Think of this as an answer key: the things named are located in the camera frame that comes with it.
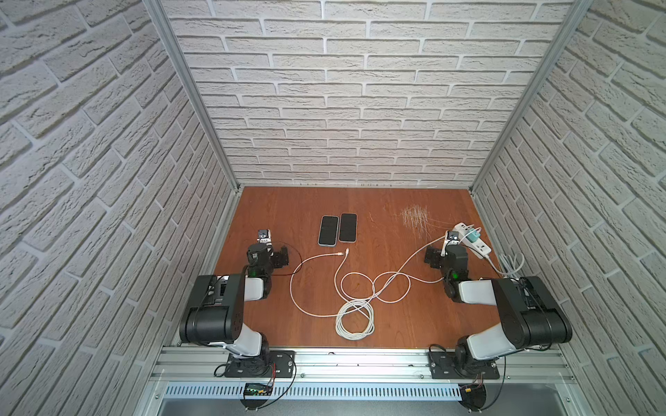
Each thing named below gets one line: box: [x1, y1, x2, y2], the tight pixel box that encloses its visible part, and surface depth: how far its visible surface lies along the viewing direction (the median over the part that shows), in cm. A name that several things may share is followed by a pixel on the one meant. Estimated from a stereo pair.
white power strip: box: [452, 221, 492, 260], surface depth 99 cm
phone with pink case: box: [339, 212, 359, 244], surface depth 105 cm
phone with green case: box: [317, 214, 340, 247], surface depth 105 cm
